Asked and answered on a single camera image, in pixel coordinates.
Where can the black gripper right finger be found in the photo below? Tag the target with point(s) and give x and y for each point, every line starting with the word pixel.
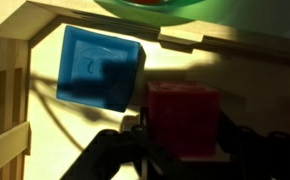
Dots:
pixel 265 156

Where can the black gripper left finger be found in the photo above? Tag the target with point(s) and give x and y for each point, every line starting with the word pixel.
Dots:
pixel 108 156

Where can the pink block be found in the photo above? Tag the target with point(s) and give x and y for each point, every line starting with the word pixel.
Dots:
pixel 183 116

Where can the blue block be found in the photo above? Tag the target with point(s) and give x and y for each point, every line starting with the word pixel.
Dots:
pixel 95 66

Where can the wooden tray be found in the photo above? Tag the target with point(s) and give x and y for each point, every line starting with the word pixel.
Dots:
pixel 8 66

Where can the green plastic bowl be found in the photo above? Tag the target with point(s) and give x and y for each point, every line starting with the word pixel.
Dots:
pixel 165 13

